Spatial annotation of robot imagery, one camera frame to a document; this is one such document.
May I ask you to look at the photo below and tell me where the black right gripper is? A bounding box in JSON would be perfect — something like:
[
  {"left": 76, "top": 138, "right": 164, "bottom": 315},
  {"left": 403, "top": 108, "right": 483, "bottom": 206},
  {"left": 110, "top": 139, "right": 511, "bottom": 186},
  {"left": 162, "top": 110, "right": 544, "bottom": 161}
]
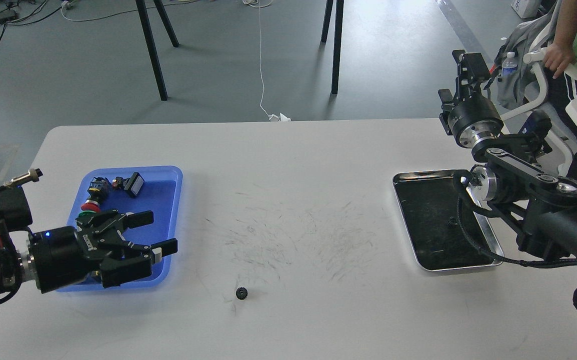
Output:
[{"left": 438, "top": 49, "right": 504, "bottom": 149}]

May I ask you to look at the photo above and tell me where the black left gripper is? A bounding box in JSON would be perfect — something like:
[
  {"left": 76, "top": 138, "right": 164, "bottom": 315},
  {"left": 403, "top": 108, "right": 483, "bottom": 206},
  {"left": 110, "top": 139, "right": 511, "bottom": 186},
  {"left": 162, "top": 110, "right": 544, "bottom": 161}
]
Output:
[{"left": 21, "top": 210, "right": 178, "bottom": 294}]

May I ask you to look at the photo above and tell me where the small black gear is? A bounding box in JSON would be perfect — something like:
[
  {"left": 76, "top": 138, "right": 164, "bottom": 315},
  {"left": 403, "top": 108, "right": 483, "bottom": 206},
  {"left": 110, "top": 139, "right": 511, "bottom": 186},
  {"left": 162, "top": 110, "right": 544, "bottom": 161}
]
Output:
[
  {"left": 235, "top": 287, "right": 249, "bottom": 300},
  {"left": 446, "top": 218, "right": 458, "bottom": 228}
]

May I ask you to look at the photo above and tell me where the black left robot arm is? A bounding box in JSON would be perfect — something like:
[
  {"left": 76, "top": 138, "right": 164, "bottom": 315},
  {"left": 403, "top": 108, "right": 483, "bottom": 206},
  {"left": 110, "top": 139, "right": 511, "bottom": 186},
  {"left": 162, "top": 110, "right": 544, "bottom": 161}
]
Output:
[{"left": 0, "top": 168, "right": 178, "bottom": 305}]

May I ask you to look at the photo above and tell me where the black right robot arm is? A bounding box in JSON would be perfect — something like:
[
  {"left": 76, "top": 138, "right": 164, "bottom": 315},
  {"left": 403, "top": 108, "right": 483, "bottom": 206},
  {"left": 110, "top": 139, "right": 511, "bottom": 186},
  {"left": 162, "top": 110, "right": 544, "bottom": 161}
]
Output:
[{"left": 438, "top": 49, "right": 577, "bottom": 309}]

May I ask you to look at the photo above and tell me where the person's hand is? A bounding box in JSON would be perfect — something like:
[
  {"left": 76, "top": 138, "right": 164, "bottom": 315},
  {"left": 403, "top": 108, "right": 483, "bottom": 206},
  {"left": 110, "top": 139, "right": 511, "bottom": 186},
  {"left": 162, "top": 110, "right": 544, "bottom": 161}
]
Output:
[{"left": 543, "top": 42, "right": 577, "bottom": 79}]

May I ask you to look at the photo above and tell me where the grey backpack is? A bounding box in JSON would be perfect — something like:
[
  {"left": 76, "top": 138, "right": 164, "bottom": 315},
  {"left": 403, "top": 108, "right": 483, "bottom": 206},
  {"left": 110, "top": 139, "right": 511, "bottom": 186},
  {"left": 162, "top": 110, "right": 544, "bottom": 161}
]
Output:
[{"left": 483, "top": 0, "right": 562, "bottom": 110}]

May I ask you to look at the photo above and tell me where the clear water bottle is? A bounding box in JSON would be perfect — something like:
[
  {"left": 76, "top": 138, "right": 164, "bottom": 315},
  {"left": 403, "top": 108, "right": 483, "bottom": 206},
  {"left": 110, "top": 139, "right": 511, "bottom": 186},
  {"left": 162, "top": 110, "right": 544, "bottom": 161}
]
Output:
[{"left": 501, "top": 51, "right": 519, "bottom": 77}]

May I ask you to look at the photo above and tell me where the black square push button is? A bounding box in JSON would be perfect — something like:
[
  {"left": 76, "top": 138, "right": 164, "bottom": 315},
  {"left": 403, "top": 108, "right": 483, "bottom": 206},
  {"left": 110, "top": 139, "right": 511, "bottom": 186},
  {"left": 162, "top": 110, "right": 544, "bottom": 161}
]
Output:
[{"left": 122, "top": 171, "right": 145, "bottom": 198}]

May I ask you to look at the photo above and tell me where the blue plastic tray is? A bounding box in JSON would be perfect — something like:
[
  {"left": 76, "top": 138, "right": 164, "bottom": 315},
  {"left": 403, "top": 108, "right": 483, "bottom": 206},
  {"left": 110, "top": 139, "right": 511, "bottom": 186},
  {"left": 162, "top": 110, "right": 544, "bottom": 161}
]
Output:
[{"left": 56, "top": 165, "right": 184, "bottom": 292}]

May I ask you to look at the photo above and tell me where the black stand leg right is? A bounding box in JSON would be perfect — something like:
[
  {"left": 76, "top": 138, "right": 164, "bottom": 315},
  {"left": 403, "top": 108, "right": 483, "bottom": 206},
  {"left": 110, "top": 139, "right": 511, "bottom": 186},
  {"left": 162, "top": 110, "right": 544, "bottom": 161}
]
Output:
[{"left": 320, "top": 0, "right": 345, "bottom": 95}]

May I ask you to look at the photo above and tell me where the black stand leg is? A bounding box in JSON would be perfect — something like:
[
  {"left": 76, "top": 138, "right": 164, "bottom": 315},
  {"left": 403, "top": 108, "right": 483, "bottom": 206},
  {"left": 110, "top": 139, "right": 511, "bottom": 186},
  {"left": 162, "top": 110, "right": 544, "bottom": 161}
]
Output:
[
  {"left": 320, "top": 0, "right": 345, "bottom": 95},
  {"left": 135, "top": 0, "right": 180, "bottom": 101}
]

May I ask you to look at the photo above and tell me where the silver metal tray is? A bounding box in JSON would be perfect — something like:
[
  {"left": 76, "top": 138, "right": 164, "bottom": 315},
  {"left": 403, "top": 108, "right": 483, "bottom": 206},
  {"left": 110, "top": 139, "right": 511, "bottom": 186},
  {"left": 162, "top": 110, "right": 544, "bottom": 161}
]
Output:
[{"left": 392, "top": 170, "right": 504, "bottom": 272}]

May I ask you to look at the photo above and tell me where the black stand leg left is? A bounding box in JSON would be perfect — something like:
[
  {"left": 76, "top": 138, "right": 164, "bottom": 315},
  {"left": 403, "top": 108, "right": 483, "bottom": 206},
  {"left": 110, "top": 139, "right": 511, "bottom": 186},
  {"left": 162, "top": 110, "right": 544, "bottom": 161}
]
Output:
[{"left": 135, "top": 0, "right": 180, "bottom": 101}]

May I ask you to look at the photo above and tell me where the green push button switch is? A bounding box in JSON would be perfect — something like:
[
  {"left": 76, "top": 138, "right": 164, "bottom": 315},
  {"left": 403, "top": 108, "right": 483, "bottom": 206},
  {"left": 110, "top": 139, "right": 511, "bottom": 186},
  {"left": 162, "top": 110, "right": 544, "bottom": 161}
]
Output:
[{"left": 77, "top": 210, "right": 99, "bottom": 218}]

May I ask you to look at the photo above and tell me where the red push button switch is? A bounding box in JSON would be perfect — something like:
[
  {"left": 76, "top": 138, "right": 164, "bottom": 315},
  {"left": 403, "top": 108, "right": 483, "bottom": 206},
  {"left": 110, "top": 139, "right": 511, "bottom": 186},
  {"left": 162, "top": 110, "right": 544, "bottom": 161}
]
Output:
[{"left": 80, "top": 200, "right": 101, "bottom": 213}]

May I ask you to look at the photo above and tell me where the black blue switch block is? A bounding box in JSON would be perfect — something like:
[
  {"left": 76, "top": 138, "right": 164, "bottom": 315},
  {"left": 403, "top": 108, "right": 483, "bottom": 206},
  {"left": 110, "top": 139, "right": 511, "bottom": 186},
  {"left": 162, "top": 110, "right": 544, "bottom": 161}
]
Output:
[{"left": 87, "top": 177, "right": 112, "bottom": 202}]

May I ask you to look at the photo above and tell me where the white chair frame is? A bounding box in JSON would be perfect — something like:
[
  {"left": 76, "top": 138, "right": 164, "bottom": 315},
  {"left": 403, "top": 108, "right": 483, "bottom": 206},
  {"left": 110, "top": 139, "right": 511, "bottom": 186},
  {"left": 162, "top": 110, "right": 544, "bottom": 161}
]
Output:
[{"left": 501, "top": 47, "right": 577, "bottom": 176}]

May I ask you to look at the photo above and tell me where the white cable on floor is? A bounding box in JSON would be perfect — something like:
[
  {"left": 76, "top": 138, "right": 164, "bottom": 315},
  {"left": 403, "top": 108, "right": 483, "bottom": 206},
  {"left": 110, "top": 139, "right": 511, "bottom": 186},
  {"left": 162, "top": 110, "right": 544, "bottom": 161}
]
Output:
[{"left": 242, "top": 0, "right": 292, "bottom": 122}]

